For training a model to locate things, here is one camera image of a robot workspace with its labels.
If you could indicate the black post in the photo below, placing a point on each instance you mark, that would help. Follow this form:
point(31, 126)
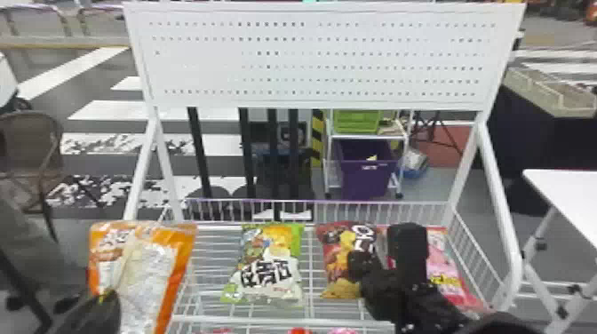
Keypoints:
point(247, 154)
point(293, 154)
point(200, 154)

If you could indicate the red snack packet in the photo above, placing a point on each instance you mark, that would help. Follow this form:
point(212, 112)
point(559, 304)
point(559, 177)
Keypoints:
point(338, 261)

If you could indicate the white side table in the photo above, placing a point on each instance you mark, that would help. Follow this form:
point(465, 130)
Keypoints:
point(566, 196)

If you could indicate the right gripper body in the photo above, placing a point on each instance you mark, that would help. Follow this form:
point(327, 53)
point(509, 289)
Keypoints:
point(380, 289)

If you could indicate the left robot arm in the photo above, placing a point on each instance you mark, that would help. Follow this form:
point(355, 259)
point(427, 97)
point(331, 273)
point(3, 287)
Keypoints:
point(91, 317)

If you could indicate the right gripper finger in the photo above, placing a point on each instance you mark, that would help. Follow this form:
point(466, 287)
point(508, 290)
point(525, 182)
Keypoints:
point(363, 267)

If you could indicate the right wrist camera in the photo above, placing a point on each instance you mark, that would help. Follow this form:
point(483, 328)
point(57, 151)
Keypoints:
point(408, 247)

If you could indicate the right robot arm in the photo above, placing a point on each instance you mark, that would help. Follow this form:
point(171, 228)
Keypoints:
point(433, 312)

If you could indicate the green snack packet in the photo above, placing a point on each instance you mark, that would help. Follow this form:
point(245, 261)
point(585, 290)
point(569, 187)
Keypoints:
point(268, 275)

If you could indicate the purple crate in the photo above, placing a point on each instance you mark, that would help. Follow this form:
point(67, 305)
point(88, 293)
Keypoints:
point(366, 170)

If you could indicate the green basket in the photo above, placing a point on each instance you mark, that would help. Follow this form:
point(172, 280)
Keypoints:
point(357, 122)

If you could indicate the orange cereal bag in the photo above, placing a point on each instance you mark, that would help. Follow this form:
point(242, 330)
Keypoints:
point(140, 275)

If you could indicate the white shelf trolley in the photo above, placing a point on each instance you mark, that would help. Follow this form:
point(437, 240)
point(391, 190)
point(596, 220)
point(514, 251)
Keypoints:
point(329, 154)

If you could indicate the striped post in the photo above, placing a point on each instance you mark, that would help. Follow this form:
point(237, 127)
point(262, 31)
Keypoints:
point(317, 135)

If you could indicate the pink snack packet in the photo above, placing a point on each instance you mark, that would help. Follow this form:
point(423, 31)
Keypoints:
point(443, 275)

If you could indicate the brown chair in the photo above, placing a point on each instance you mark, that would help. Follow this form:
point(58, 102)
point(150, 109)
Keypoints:
point(28, 149)

